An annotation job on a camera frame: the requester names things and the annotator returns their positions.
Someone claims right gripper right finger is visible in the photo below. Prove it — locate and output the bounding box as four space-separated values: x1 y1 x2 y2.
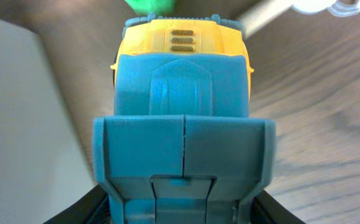
253 190 306 224

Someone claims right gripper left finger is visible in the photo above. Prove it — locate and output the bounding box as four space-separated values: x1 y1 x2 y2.
44 185 110 224

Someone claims white wooden pellet drum toy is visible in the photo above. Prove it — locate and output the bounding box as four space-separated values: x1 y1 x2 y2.
236 0 360 39

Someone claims green wire ball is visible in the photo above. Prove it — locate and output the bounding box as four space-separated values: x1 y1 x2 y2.
125 0 176 16

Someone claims white cardboard box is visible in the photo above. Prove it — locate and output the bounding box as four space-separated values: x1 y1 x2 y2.
0 20 94 223

